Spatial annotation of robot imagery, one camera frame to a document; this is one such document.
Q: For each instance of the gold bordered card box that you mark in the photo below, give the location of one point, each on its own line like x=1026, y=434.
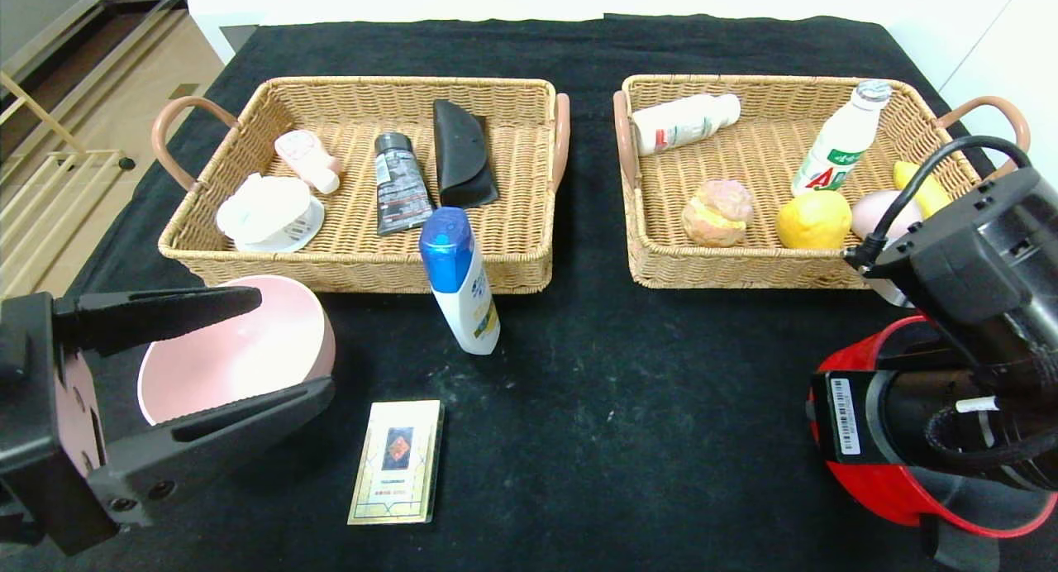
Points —
x=397, y=464

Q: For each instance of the black grey squeeze tube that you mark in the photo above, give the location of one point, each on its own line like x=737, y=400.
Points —
x=401, y=186

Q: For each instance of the pink bowl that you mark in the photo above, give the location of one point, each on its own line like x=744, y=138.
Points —
x=248, y=357

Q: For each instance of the white milk bottle silver cap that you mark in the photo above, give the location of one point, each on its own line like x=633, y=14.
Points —
x=839, y=146

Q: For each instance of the white plastic soap dish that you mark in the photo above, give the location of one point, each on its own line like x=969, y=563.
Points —
x=266, y=211

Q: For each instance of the pale pink toy egg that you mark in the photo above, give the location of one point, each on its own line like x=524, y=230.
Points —
x=872, y=216

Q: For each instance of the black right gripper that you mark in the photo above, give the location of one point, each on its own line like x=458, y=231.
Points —
x=843, y=416

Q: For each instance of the small pink lotion bottle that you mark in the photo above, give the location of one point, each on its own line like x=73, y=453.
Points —
x=304, y=155

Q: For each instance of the beige metal rack on wheels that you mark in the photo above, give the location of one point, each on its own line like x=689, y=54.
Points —
x=43, y=114

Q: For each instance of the white table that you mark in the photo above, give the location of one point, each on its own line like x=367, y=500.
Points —
x=240, y=2

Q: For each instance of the yellow lemon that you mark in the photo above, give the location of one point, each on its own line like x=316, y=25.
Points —
x=814, y=219

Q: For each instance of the dark table cloth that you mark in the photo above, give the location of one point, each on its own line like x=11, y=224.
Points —
x=661, y=440

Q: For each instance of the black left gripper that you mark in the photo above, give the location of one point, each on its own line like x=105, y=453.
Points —
x=51, y=423

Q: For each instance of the toy cream puff bun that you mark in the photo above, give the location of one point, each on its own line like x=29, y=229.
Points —
x=717, y=214

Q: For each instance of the white bottle red green label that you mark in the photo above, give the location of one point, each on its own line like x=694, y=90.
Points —
x=682, y=124

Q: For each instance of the white cabinet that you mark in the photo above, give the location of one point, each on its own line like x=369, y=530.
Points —
x=992, y=59

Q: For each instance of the white bottle blue cap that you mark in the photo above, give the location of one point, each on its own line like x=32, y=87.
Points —
x=465, y=307

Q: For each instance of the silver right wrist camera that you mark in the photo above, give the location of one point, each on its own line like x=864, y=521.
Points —
x=891, y=293

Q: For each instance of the black soft pouch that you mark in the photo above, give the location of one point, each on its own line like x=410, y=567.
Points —
x=461, y=157

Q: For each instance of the yellow toy banana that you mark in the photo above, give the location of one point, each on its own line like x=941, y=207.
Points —
x=930, y=192

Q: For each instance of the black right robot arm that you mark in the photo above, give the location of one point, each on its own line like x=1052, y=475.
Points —
x=984, y=258

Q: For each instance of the grey metal shelf frame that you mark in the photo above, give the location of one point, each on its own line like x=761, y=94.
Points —
x=41, y=10

